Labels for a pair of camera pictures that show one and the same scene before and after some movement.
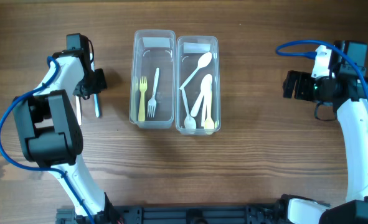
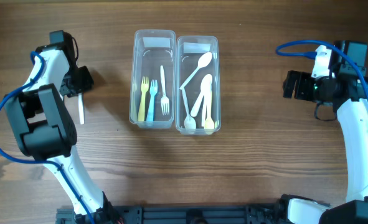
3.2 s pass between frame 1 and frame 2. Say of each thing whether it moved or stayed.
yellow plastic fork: stayed
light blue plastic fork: moved
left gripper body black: moved
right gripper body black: stayed
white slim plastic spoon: stayed
